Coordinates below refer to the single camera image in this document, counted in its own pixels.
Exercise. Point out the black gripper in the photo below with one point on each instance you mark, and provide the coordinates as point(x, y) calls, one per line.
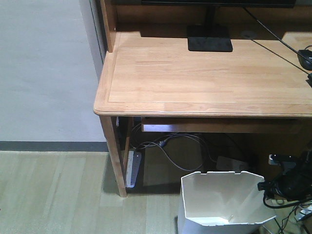
point(294, 185)

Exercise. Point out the white plastic trash bin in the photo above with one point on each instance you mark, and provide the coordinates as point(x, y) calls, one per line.
point(221, 203)

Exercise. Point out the wooden keyboard tray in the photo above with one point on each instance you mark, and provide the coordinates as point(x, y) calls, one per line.
point(220, 125)

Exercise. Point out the black computer mouse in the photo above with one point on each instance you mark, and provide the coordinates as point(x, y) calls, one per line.
point(305, 59)

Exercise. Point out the white power strip under desk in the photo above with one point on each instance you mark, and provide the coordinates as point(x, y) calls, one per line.
point(132, 169)

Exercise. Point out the black monitor with stand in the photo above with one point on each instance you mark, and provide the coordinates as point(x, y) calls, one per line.
point(210, 37)

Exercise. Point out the wooden desk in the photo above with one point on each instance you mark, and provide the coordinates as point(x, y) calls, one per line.
point(148, 71)

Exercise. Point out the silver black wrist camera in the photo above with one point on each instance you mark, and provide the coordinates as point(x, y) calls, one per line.
point(285, 162)

